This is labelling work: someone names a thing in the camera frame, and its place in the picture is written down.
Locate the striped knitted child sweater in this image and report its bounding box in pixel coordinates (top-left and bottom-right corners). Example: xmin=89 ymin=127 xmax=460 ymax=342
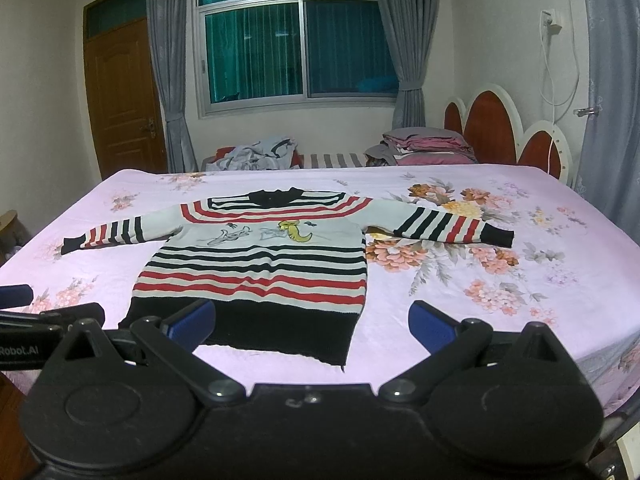
xmin=61 ymin=188 xmax=514 ymax=366

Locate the pile of grey clothes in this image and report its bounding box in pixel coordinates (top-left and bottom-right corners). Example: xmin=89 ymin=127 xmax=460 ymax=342
xmin=202 ymin=136 xmax=303 ymax=172

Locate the pink floral bed sheet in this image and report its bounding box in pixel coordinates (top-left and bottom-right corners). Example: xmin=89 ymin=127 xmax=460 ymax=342
xmin=1 ymin=165 xmax=639 ymax=412

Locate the brown wooden door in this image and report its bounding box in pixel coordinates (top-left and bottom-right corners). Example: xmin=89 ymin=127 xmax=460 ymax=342
xmin=82 ymin=0 xmax=167 ymax=179

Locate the folded pink grey bedding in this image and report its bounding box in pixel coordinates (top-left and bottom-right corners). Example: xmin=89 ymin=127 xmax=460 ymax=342
xmin=364 ymin=127 xmax=477 ymax=166

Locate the striped grey white mattress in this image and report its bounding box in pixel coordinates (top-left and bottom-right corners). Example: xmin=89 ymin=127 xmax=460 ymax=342
xmin=300 ymin=153 xmax=367 ymax=169

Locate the red white headboard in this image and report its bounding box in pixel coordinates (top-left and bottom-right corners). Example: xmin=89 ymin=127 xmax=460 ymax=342
xmin=444 ymin=84 xmax=573 ymax=184

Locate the white framed window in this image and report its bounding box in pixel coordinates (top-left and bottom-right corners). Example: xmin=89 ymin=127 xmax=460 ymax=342
xmin=193 ymin=0 xmax=398 ymax=116

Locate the left grey curtain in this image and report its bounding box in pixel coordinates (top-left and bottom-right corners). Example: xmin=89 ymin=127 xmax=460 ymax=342
xmin=146 ymin=0 xmax=198 ymax=174

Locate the grey curtain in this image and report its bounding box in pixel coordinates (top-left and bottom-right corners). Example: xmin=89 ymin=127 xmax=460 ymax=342
xmin=378 ymin=0 xmax=439 ymax=128
xmin=146 ymin=0 xmax=198 ymax=174

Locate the right grey curtain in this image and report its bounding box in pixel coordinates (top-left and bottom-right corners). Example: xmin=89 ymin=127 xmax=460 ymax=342
xmin=378 ymin=0 xmax=439 ymax=128

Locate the white charger with cable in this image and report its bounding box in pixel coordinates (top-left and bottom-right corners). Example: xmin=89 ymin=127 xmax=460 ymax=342
xmin=538 ymin=8 xmax=582 ymax=172

